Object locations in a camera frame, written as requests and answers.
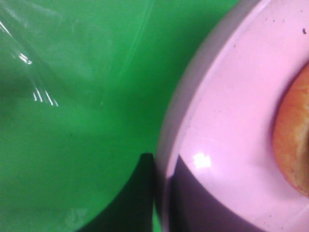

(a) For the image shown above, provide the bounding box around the green table cloth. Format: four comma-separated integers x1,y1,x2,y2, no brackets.
0,0,236,232

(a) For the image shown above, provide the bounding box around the burger with sesame bun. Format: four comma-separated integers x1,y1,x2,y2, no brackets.
272,66,309,197

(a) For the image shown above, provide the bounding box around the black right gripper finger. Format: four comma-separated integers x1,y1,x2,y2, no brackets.
79,153,155,232

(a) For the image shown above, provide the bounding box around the clear tape strip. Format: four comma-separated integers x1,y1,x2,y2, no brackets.
0,0,154,108

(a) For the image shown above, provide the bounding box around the pink round plate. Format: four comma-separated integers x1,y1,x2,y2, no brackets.
155,0,309,232

